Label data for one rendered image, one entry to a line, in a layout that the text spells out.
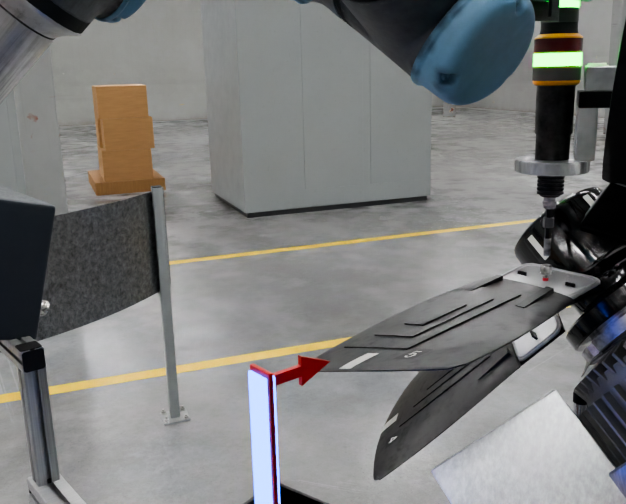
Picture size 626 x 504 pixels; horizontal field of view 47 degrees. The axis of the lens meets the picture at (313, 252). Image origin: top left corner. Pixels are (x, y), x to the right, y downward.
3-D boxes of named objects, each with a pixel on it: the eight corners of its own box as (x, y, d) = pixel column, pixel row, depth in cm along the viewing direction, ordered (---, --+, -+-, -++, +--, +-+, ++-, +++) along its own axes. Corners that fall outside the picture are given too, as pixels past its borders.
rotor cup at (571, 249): (706, 268, 79) (625, 182, 85) (674, 267, 68) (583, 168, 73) (601, 347, 86) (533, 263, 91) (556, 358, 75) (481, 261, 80)
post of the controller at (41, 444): (60, 479, 100) (43, 345, 95) (38, 487, 99) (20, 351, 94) (53, 471, 103) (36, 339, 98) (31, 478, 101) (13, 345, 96)
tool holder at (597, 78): (608, 166, 73) (616, 65, 70) (615, 177, 66) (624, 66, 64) (515, 165, 75) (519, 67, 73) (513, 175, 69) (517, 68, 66)
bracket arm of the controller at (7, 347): (46, 368, 96) (44, 346, 95) (23, 374, 94) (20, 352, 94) (-6, 322, 114) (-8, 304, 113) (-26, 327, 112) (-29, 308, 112)
